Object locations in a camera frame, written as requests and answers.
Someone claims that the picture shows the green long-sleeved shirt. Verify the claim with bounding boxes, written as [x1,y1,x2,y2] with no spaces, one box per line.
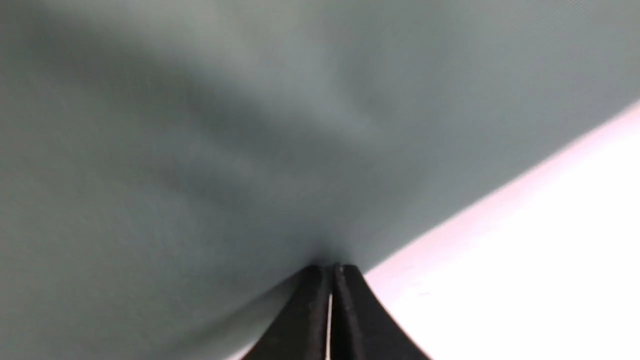
[0,0,639,360]

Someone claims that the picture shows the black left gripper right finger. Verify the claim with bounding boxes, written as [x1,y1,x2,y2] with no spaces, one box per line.
[330,264,429,360]

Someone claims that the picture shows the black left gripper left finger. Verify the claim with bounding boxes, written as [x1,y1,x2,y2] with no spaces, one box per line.
[243,266,331,360]

